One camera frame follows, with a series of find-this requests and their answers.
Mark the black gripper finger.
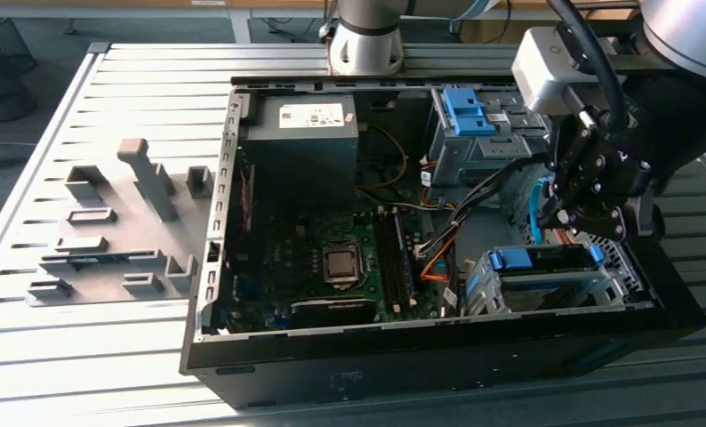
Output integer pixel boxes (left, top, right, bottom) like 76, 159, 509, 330
541, 110, 613, 226
557, 197, 668, 244

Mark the hard disk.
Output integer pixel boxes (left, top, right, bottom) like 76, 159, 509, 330
465, 245, 606, 312

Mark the silver disk bay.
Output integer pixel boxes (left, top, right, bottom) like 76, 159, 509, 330
463, 242, 630, 316

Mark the grey metal drive cage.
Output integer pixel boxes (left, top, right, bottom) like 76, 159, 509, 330
426, 86, 559, 188

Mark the blue drive latch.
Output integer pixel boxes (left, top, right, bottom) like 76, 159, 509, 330
441, 87, 498, 137

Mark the black RAM stick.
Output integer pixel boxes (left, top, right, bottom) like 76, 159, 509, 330
391, 206, 421, 308

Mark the grey power supply unit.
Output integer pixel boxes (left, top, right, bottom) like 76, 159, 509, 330
246, 92, 363, 210

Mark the silver CPU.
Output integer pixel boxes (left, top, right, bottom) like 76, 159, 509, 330
326, 249, 361, 276

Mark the CPU socket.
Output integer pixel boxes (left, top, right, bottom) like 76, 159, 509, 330
319, 238, 370, 293

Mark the black open PC case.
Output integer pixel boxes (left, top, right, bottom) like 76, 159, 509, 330
178, 74, 706, 409

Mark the black graphics card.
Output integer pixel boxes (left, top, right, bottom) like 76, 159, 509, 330
290, 296, 381, 330

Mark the green motherboard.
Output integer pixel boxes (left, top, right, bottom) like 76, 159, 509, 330
227, 206, 449, 333

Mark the grey parts rack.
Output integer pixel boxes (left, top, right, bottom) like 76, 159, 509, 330
26, 137, 218, 308

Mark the slim dark RAM stick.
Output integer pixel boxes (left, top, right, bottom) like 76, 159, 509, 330
67, 252, 134, 268

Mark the black mesh wastebasket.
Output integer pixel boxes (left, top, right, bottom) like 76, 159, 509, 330
0, 17, 38, 124

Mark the blue wire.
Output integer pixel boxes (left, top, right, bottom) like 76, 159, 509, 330
527, 177, 559, 245

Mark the black cable bundle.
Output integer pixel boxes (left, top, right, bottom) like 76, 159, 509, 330
446, 155, 553, 232

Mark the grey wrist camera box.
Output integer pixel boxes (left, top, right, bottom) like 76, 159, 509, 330
510, 27, 606, 117

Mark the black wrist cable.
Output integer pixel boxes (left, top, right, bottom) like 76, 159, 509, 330
545, 0, 630, 130

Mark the thin yellow wire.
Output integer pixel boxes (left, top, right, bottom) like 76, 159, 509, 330
357, 124, 411, 193

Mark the multicolour wire bundle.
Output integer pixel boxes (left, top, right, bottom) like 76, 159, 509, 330
358, 189, 458, 214

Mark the orange flat wire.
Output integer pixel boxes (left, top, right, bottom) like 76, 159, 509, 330
414, 242, 455, 284

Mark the red wire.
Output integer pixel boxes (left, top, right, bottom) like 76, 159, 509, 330
240, 165, 258, 232

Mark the wooden desk white frame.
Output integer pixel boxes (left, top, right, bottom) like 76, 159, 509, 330
0, 0, 567, 45

